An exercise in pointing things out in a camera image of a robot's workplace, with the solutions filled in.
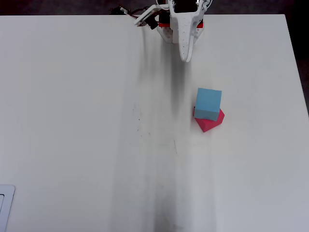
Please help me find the silver laptop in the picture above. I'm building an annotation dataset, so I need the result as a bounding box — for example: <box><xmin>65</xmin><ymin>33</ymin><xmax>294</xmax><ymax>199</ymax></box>
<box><xmin>0</xmin><ymin>185</ymin><xmax>15</xmax><ymax>232</ymax></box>

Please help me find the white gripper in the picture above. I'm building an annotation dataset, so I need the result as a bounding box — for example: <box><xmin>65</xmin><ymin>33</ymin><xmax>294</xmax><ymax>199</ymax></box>
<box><xmin>168</xmin><ymin>0</ymin><xmax>206</xmax><ymax>63</ymax></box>

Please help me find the red foam cube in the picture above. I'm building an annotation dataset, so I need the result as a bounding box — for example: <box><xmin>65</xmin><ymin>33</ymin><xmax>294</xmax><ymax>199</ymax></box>
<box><xmin>193</xmin><ymin>107</ymin><xmax>225</xmax><ymax>133</ymax></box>

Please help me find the blue foam cube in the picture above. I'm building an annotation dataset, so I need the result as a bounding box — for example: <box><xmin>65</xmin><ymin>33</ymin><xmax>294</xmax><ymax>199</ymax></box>
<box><xmin>194</xmin><ymin>87</ymin><xmax>223</xmax><ymax>121</ymax></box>

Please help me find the small controller board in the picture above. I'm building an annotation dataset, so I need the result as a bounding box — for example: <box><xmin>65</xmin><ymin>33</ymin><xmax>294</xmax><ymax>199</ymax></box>
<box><xmin>111</xmin><ymin>5</ymin><xmax>129</xmax><ymax>15</ymax></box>

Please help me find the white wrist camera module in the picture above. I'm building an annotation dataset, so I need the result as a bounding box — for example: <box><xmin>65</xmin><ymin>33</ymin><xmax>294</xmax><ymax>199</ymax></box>
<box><xmin>133</xmin><ymin>4</ymin><xmax>160</xmax><ymax>31</ymax></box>

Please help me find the red black servo wire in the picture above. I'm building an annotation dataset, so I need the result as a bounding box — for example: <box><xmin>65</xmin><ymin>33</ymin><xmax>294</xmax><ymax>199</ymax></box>
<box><xmin>125</xmin><ymin>8</ymin><xmax>148</xmax><ymax>19</ymax></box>

